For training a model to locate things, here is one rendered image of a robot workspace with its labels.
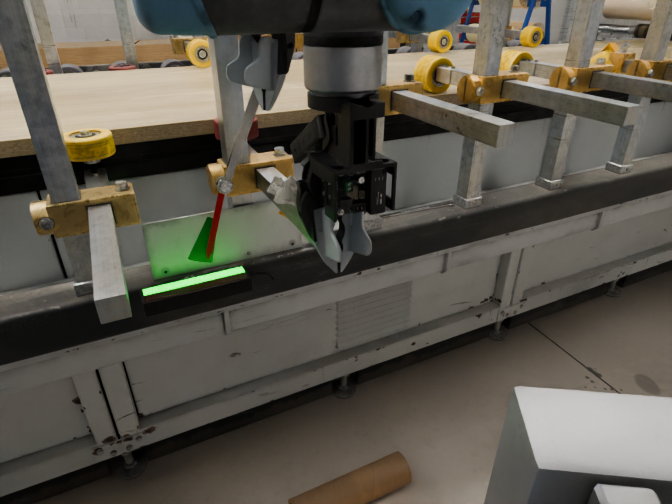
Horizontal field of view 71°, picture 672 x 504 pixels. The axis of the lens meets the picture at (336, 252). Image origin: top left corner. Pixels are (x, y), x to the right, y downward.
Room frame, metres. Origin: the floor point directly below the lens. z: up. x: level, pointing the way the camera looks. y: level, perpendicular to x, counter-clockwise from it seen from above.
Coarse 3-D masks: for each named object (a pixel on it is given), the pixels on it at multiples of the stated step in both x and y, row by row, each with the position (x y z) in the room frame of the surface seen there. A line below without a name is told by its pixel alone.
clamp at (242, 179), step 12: (252, 156) 0.76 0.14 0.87; (264, 156) 0.76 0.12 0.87; (276, 156) 0.76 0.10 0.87; (288, 156) 0.76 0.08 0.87; (216, 168) 0.71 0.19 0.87; (240, 168) 0.71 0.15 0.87; (252, 168) 0.72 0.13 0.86; (276, 168) 0.74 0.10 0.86; (288, 168) 0.75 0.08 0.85; (240, 180) 0.71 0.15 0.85; (252, 180) 0.72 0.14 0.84; (216, 192) 0.70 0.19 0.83; (240, 192) 0.71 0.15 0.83; (252, 192) 0.72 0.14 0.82
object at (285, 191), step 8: (272, 184) 0.63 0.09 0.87; (280, 184) 0.64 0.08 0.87; (288, 184) 0.60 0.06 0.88; (296, 184) 0.63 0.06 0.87; (272, 192) 0.61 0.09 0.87; (280, 192) 0.60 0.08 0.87; (288, 192) 0.59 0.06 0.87; (296, 192) 0.61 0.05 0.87; (280, 200) 0.59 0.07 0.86; (288, 200) 0.58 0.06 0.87
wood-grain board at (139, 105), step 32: (0, 96) 1.11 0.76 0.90; (64, 96) 1.11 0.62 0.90; (96, 96) 1.11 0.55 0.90; (128, 96) 1.11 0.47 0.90; (160, 96) 1.11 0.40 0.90; (192, 96) 1.11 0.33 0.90; (288, 96) 1.11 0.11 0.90; (448, 96) 1.14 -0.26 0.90; (0, 128) 0.82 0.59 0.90; (64, 128) 0.82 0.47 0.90; (128, 128) 0.83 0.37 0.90; (160, 128) 0.85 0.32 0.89; (192, 128) 0.88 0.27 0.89
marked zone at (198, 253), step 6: (210, 222) 0.69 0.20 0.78; (204, 228) 0.68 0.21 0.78; (210, 228) 0.69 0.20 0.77; (204, 234) 0.68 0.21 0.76; (198, 240) 0.68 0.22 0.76; (204, 240) 0.68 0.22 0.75; (198, 246) 0.68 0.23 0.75; (204, 246) 0.68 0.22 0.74; (192, 252) 0.67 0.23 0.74; (198, 252) 0.68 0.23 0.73; (204, 252) 0.68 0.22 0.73; (192, 258) 0.67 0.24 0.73; (198, 258) 0.68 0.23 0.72; (204, 258) 0.68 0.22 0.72; (210, 258) 0.68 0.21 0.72
